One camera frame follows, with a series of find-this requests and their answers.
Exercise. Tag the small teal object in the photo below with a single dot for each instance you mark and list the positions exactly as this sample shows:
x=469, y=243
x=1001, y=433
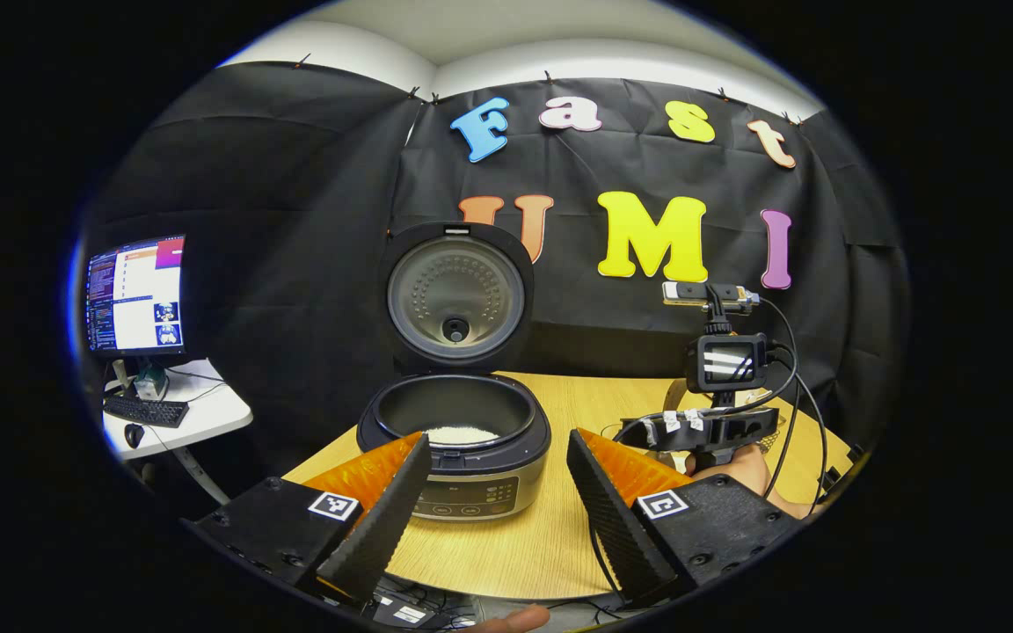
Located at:
x=152, y=382

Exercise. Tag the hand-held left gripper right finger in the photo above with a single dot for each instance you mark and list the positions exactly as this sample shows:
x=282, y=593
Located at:
x=616, y=519

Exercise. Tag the black computer mouse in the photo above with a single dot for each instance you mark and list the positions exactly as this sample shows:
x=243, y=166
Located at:
x=134, y=436

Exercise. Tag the computer monitor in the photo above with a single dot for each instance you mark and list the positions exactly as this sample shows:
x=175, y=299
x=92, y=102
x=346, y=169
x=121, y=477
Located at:
x=142, y=294

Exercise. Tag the white rice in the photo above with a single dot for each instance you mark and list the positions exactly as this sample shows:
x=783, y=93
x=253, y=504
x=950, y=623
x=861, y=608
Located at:
x=462, y=434

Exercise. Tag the white side table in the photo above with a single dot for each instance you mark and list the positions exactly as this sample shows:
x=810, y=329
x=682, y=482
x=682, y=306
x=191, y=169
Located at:
x=216, y=413

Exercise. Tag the black keyboard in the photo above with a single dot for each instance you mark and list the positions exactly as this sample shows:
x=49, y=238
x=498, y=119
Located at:
x=146, y=411

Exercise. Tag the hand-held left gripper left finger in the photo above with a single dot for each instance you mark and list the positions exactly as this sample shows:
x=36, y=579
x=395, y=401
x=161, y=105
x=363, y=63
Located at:
x=383, y=519

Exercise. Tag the dark grey rice cooker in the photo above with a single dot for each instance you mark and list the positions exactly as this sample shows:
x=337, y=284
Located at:
x=458, y=303

